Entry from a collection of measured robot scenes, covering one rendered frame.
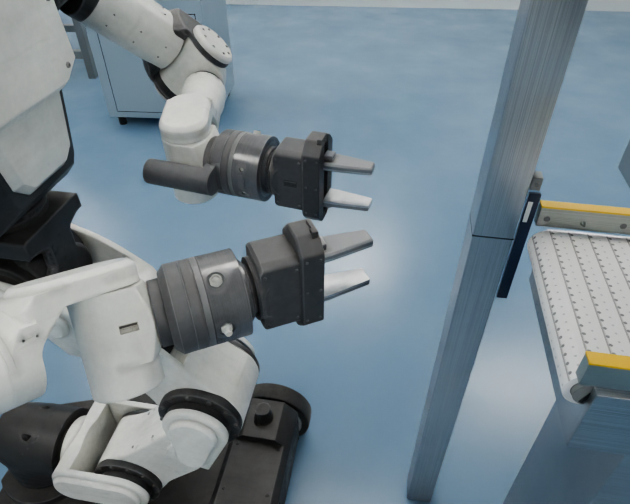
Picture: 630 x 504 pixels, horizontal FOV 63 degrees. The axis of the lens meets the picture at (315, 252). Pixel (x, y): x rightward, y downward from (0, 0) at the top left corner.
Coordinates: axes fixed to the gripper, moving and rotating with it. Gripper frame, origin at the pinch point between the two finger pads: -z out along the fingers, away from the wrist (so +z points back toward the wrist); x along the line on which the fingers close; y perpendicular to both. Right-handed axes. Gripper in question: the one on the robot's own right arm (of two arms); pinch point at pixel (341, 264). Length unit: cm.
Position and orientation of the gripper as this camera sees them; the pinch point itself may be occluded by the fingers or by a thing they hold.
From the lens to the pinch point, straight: 53.6
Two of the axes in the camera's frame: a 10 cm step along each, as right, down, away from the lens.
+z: -9.3, 2.4, -2.9
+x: 0.0, 7.7, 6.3
